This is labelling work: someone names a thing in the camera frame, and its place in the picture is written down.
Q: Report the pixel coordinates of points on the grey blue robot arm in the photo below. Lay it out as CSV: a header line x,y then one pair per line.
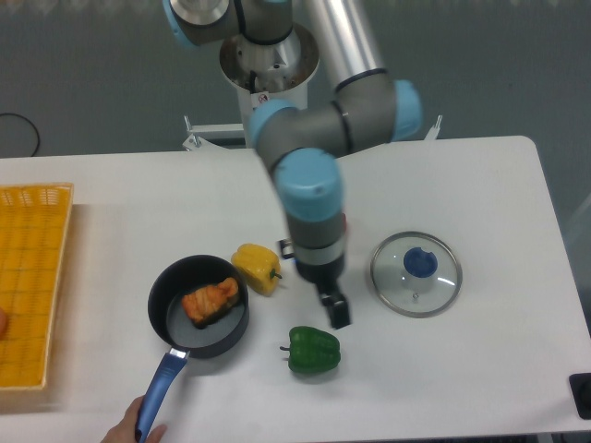
x,y
315,95

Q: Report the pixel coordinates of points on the yellow toy bell pepper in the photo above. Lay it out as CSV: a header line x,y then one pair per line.
x,y
259,266

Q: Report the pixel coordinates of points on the person's hand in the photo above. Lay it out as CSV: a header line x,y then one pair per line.
x,y
124,431

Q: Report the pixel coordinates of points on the orange toy bread loaf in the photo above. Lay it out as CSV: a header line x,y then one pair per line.
x,y
208,303

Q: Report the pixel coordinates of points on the glass lid blue knob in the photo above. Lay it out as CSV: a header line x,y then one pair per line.
x,y
415,274

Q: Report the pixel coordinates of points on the dark pot blue handle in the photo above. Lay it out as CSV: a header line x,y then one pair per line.
x,y
173,325

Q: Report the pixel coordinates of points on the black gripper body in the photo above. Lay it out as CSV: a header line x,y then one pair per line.
x,y
321,267

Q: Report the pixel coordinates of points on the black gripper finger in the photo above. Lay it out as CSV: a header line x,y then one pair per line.
x,y
337,308

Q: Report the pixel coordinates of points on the yellow plastic basket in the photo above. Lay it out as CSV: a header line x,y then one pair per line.
x,y
34,225

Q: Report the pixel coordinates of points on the green toy bell pepper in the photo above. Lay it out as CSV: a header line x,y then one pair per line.
x,y
312,351

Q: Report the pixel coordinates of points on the black table corner device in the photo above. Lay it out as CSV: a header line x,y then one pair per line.
x,y
581,389

